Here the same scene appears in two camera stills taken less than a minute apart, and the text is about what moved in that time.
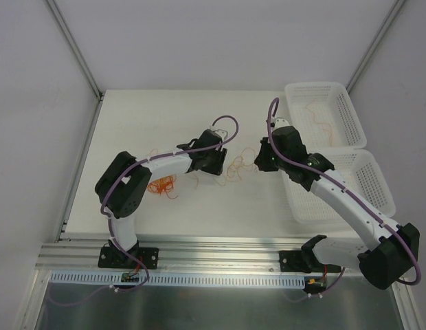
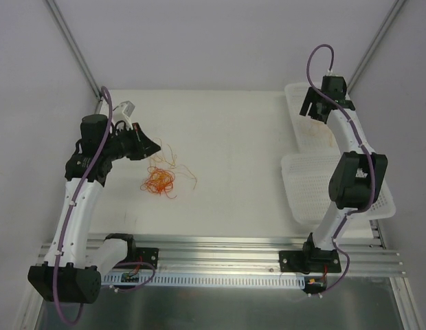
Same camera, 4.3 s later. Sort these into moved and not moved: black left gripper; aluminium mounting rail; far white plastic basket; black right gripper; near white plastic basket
Moved: black right gripper; black left gripper
Not moved: aluminium mounting rail; far white plastic basket; near white plastic basket
